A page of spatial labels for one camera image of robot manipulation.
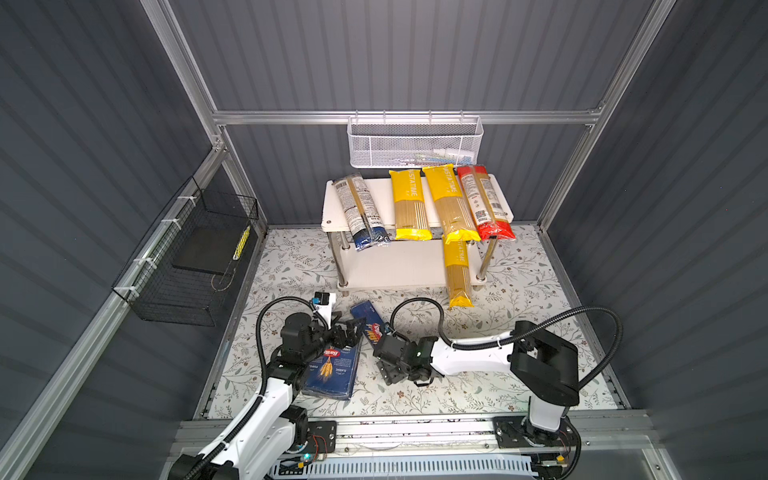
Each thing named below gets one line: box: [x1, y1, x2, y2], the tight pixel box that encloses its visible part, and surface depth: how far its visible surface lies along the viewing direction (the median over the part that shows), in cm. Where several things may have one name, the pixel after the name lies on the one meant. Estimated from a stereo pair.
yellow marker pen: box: [232, 225, 251, 261], surface depth 79 cm
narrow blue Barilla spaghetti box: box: [350, 300, 385, 347], surface depth 94 cm
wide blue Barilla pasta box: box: [302, 336, 363, 401], surface depth 79 cm
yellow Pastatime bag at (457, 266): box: [442, 229, 482, 307], surface depth 95 cm
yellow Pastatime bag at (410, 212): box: [389, 169, 432, 241], surface depth 75 cm
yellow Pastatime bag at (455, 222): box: [422, 164, 481, 244], surface depth 76 cm
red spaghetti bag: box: [457, 165, 516, 241], surface depth 75 cm
